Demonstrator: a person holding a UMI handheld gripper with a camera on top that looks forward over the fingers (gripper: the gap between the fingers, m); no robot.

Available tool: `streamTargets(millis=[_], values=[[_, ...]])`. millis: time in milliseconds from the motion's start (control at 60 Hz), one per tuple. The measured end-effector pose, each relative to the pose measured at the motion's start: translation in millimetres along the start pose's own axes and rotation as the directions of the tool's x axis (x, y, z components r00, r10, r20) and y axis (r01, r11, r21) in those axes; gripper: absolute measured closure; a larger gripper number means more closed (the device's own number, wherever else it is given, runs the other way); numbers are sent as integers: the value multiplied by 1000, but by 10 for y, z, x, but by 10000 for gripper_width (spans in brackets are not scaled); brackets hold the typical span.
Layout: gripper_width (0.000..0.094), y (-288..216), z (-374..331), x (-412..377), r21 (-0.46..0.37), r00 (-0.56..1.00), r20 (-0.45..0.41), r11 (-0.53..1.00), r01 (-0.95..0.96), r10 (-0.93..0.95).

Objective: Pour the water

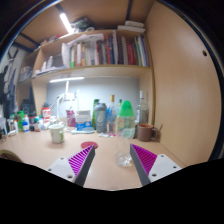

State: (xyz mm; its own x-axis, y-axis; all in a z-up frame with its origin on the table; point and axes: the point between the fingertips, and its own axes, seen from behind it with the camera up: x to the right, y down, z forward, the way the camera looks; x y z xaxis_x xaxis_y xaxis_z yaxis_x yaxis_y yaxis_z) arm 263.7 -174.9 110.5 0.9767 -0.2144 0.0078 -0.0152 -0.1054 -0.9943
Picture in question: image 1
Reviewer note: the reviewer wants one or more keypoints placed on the white bottle with blue label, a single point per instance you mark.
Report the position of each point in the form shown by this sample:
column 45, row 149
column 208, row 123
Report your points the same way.
column 25, row 126

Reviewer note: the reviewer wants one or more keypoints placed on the dark hanging clothes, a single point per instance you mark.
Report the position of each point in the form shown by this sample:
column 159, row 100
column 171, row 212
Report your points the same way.
column 8, row 86

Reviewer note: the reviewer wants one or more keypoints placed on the white and green tube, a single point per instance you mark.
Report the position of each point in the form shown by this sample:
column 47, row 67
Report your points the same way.
column 106, row 135

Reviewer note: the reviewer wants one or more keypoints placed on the brown bottle with green cap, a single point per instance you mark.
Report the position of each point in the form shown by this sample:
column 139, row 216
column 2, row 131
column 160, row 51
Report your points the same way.
column 37, row 126

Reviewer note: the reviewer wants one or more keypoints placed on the tall clear bottle white cap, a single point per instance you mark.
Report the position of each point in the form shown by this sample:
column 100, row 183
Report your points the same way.
column 143, row 111

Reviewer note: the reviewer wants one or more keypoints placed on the white mug with green base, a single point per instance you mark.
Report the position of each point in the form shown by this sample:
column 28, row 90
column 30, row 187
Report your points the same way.
column 56, row 134

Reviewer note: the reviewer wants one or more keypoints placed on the grey shaker bottle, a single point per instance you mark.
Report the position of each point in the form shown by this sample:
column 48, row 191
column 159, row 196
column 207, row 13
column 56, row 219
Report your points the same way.
column 100, row 116

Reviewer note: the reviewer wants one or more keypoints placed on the short ceiling light bar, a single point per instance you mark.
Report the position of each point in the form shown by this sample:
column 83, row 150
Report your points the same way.
column 66, row 22

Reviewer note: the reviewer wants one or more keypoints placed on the long under-shelf light bar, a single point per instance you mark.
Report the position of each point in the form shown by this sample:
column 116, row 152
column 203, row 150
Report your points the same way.
column 66, row 79

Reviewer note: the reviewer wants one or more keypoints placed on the white wall socket strip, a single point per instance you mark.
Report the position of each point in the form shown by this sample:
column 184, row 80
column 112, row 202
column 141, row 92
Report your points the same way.
column 70, row 97

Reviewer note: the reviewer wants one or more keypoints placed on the clear green-capped drink bottle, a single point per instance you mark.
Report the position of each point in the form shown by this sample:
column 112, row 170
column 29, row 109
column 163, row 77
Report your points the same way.
column 126, row 111

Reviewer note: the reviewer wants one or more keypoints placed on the wooden shelf unit with books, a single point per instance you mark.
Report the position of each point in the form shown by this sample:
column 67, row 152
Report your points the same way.
column 100, row 53

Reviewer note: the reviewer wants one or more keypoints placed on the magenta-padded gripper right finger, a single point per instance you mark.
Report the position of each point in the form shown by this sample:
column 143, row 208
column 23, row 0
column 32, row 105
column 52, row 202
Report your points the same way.
column 161, row 165

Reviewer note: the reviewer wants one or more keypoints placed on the green plastic bottle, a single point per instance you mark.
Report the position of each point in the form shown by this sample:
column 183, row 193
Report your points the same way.
column 21, row 120

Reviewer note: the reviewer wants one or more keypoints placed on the brown ceramic mug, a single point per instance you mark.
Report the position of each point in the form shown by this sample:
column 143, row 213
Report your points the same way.
column 145, row 132

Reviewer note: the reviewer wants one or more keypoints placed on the slim bottle with green cap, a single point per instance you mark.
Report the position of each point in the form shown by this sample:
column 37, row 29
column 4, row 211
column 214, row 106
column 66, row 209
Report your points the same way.
column 119, row 102

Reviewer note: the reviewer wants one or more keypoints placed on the black box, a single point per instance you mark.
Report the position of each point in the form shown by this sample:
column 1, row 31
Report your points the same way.
column 28, row 107

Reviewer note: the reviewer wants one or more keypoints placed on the clear glass bottle gold cap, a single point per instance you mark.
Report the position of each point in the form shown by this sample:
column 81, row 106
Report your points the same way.
column 112, row 115

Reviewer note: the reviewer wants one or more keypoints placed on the blue and white carton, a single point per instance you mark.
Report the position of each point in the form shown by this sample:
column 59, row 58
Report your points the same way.
column 83, row 120

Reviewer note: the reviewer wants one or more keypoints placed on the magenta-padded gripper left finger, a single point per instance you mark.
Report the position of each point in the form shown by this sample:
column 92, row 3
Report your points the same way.
column 63, row 166

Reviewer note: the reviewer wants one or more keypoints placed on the magenta pouch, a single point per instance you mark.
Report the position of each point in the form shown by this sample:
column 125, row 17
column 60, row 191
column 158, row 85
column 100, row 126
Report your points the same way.
column 71, row 118

